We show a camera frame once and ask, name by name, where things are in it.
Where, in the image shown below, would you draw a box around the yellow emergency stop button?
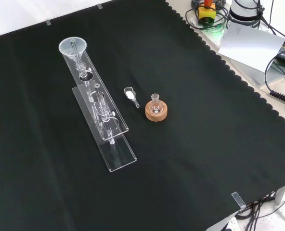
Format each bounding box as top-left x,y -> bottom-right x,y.
198,0 -> 217,24

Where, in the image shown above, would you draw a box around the pale board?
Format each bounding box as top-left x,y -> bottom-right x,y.
218,22 -> 285,73

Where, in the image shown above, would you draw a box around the cork ring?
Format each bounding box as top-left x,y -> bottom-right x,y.
145,100 -> 168,122

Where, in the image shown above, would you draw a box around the black cables under table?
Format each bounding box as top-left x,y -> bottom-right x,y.
236,190 -> 285,231

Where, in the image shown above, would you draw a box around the translucent plastic funnel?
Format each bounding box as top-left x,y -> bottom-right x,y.
58,37 -> 88,65

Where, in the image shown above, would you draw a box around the black scalloped table cloth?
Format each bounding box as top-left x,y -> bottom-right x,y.
0,0 -> 285,231

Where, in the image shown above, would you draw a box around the clear tape strip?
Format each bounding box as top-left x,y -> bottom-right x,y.
231,191 -> 246,209

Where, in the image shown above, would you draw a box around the clear acrylic funnel stand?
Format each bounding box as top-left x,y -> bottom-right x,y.
60,38 -> 137,173

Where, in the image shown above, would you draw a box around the small round-bottom glass flask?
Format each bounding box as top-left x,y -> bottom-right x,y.
150,93 -> 163,115

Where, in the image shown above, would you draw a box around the black cable with strain relief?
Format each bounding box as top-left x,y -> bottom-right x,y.
264,54 -> 285,111

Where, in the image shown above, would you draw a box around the glass weighing funnel with powder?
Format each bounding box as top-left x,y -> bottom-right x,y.
123,87 -> 141,108

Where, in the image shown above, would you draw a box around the white power strip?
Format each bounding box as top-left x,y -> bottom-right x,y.
220,216 -> 241,231

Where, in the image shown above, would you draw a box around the black coiled cables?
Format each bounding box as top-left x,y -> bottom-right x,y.
185,0 -> 230,31

